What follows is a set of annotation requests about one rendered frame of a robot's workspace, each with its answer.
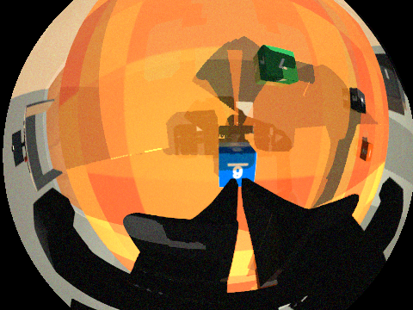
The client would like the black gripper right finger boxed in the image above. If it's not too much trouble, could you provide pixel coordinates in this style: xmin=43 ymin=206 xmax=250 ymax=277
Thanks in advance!
xmin=241 ymin=178 xmax=359 ymax=287

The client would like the green block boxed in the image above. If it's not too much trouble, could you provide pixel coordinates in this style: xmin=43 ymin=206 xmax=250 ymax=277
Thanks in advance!
xmin=257 ymin=45 xmax=299 ymax=85

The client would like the blue block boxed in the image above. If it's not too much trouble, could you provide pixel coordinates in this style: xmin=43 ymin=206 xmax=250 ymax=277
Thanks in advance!
xmin=218 ymin=146 xmax=257 ymax=187

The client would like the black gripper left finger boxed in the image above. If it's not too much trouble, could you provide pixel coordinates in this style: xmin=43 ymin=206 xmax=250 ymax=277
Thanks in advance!
xmin=123 ymin=178 xmax=238 ymax=282

